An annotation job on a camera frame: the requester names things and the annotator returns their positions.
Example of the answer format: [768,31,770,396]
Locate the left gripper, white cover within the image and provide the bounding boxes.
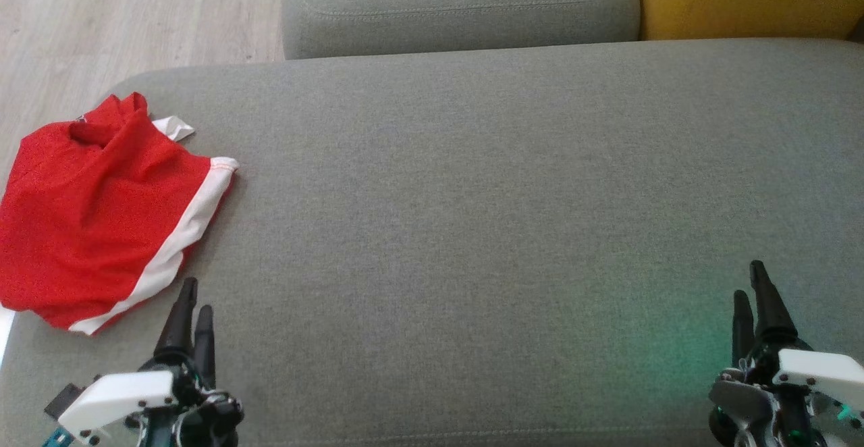
[57,276,245,447]

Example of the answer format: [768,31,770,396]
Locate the right gripper, white cover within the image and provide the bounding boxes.
[707,260,864,447]

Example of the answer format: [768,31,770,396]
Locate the red shorts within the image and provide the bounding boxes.
[0,122,240,336]

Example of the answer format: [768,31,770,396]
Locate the grey sofa back cushion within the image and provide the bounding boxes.
[282,0,641,61]

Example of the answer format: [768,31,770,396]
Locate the grey fabric sofa seat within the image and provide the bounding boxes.
[0,37,864,447]

